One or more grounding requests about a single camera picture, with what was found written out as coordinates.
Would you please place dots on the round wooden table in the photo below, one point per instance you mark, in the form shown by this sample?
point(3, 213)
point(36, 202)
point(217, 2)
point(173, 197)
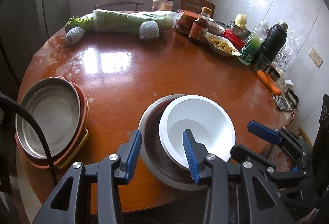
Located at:
point(121, 75)

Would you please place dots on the yellow shell-shaped plate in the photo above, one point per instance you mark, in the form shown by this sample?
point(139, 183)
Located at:
point(64, 163)

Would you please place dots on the red paper noodle bowl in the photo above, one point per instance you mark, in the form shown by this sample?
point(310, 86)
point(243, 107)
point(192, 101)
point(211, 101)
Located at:
point(208, 121)

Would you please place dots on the green drink plastic bottle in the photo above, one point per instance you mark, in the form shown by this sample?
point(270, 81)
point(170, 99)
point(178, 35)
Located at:
point(255, 39)

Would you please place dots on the red tissue box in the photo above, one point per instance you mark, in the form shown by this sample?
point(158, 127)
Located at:
point(237, 42)

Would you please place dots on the deep steel bowl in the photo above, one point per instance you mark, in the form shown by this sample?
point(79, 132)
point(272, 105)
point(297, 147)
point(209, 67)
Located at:
point(153, 154)

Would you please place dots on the brown sauce bottle yellow cap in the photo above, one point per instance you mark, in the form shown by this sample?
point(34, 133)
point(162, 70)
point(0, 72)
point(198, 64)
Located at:
point(200, 26)

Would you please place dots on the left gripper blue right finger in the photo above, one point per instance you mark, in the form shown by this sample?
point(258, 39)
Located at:
point(208, 169)

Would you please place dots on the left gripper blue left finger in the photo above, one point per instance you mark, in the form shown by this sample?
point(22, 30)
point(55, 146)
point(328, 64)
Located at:
point(114, 170)

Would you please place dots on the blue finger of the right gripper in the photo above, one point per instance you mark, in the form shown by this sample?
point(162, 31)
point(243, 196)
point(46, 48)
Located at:
point(265, 133)
point(242, 154)

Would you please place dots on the red chili sauce jar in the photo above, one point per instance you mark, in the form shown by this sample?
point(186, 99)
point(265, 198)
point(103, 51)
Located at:
point(185, 22)

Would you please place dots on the left foam-netted fruit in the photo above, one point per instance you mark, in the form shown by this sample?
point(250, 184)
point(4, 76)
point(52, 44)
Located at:
point(74, 35)

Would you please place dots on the wall power socket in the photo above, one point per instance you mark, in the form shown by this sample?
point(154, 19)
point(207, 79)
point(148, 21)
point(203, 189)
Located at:
point(315, 57)

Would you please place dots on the small clear plastic cup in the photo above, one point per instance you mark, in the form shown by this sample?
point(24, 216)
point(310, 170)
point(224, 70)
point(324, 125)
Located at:
point(262, 63)

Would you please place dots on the brown wooden chair back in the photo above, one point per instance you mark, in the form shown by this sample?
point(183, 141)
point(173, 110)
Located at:
point(197, 5)

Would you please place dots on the yellow cup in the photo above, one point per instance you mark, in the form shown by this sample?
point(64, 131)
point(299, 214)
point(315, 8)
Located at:
point(241, 21)

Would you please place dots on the black thermos flask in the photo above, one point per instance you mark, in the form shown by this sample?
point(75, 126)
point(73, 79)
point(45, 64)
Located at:
point(275, 40)

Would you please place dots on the shallow steel round pan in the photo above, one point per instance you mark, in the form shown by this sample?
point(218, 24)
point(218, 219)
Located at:
point(55, 105)

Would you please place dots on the white ceramic bowl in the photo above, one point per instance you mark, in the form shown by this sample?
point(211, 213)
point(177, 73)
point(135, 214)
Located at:
point(215, 28)

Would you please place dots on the wooden chair with armrest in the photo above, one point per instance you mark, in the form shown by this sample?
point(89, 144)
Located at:
point(119, 2)

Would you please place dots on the right foam-netted fruit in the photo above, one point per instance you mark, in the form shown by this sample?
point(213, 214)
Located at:
point(149, 30)

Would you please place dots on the clear jar black lid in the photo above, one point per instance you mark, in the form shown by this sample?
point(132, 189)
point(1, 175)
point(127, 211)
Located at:
point(165, 5)

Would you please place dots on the wrapped napa cabbage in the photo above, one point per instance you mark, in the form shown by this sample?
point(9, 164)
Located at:
point(122, 22)

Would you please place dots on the green leaf lettuce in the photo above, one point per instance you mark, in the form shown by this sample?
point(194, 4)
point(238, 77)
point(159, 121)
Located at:
point(85, 22)

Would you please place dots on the small steel cup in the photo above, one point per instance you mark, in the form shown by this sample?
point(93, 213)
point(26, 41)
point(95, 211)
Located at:
point(274, 74)

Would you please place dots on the white dish of food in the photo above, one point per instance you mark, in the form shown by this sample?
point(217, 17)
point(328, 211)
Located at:
point(221, 45)

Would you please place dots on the dark grey refrigerator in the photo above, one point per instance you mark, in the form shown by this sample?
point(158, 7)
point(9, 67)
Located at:
point(25, 26)

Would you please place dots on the pink pig-shaped plate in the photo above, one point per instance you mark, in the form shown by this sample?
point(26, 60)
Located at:
point(82, 121)

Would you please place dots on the orange carrot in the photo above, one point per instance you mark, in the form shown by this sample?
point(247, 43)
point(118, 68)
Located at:
point(269, 78)
point(275, 90)

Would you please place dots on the foam-netted fruit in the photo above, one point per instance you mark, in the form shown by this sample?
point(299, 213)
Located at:
point(149, 30)
point(74, 35)

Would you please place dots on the metal tool set case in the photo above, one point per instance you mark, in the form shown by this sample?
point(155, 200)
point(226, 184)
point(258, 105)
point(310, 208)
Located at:
point(287, 102)

